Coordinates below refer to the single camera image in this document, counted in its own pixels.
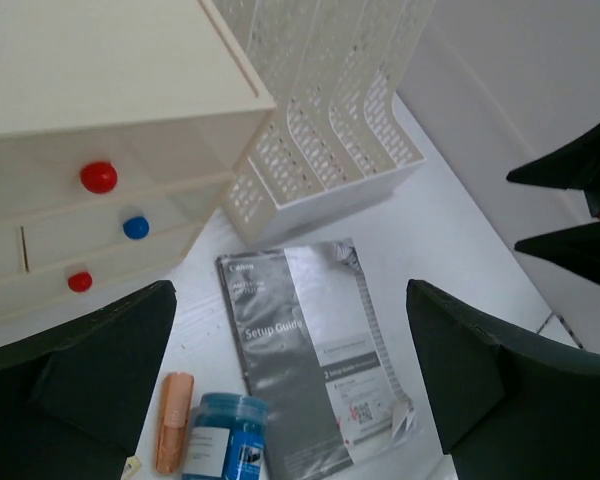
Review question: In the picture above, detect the grey setup guide booklet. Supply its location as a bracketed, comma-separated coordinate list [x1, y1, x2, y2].
[216, 239, 418, 479]

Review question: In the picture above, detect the red top drawer knob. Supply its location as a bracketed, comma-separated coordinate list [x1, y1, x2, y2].
[80, 160, 118, 194]

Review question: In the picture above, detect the red bottom drawer knob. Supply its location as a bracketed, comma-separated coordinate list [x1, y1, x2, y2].
[67, 271, 93, 293]

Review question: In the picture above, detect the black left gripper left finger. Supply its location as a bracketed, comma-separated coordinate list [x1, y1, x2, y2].
[0, 280, 177, 479]

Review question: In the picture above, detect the white perforated file organizer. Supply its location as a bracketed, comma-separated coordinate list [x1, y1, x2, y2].
[217, 1, 434, 245]

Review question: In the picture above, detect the small beige eraser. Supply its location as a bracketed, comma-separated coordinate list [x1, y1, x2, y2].
[121, 456, 142, 480]

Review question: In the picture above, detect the cream wooden drawer cabinet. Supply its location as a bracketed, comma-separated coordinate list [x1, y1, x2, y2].
[0, 1, 275, 346]

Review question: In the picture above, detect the red drawer knob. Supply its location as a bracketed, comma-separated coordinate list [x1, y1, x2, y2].
[67, 271, 93, 293]
[80, 160, 118, 194]

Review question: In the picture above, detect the blue middle drawer knob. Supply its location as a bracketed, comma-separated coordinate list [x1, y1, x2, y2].
[122, 216, 150, 240]

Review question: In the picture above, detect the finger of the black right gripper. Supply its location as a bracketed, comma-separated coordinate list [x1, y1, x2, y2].
[514, 222, 600, 285]
[506, 123, 600, 190]

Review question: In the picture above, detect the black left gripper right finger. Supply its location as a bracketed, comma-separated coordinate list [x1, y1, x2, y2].
[406, 279, 600, 479]

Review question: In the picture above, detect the blue plastic jar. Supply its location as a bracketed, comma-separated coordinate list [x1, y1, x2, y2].
[181, 392, 269, 480]

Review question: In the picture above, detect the orange highlighter pen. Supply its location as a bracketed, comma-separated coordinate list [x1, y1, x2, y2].
[155, 372, 194, 475]

